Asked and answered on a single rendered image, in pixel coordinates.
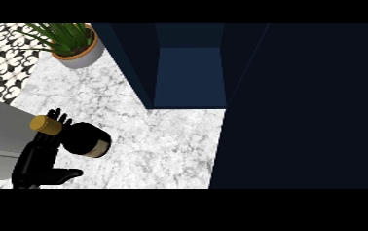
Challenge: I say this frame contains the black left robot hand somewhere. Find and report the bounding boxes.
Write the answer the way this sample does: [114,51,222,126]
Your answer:
[10,107,85,190]

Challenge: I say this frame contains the black wine bottle gold cap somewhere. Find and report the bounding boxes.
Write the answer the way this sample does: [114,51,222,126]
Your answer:
[29,115,113,159]

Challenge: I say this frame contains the dark blue open cabinet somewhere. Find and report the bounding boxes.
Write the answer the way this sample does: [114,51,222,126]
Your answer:
[91,22,270,110]

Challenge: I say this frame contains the green potted plant grey pot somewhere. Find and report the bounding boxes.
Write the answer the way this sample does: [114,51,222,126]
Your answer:
[13,22,106,70]

